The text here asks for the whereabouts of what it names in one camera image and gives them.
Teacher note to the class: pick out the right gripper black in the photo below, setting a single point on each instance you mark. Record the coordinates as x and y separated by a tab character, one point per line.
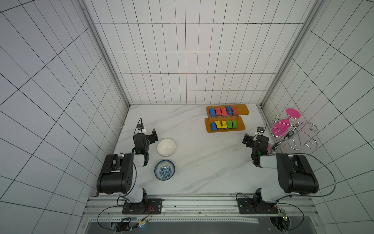
250	140

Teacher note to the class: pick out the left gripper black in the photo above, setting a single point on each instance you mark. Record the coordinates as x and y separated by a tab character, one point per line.
150	137

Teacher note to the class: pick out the red eraser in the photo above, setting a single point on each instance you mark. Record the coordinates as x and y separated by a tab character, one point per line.
234	111
218	112
224	112

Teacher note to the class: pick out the orange wooden two-tier shelf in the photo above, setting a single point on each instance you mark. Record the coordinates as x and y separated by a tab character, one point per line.
242	110

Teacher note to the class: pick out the blue eraser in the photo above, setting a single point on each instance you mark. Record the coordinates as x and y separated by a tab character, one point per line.
212	113
229	110
213	126

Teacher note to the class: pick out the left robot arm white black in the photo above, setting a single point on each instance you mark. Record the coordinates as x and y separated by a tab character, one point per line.
118	174

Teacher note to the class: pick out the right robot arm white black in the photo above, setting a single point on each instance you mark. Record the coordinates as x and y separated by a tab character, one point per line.
294	173

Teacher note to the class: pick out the white bowl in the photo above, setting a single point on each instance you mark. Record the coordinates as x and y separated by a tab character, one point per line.
166	147

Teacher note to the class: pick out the bottom green eraser right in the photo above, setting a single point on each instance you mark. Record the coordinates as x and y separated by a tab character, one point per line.
234	125

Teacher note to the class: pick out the bottom yellow eraser right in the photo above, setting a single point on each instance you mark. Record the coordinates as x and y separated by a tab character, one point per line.
224	124

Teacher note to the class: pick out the yellow eraser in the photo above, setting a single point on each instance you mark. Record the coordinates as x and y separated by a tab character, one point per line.
224	124
218	125

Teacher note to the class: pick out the blue patterned bowl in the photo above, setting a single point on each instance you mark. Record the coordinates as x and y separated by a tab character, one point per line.
164	170

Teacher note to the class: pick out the bottom yellow eraser left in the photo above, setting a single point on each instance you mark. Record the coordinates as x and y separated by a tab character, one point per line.
218	125

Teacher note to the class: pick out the right electronics board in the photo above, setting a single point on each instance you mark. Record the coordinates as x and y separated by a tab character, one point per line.
281	223

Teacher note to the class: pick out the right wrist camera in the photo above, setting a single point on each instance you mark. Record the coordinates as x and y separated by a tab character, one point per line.
260	129

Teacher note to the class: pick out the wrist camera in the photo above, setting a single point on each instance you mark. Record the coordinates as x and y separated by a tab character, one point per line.
260	129
140	126

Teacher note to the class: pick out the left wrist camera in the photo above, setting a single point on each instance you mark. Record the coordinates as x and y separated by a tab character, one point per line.
140	126

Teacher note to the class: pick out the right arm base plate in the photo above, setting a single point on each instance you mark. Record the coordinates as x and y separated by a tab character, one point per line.
250	207

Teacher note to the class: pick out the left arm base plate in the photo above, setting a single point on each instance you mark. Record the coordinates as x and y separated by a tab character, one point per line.
148	206

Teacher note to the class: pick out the left electronics board with wires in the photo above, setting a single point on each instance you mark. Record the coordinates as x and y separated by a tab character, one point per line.
125	225

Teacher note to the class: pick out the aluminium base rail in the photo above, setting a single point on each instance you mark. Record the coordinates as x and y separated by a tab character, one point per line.
195	208

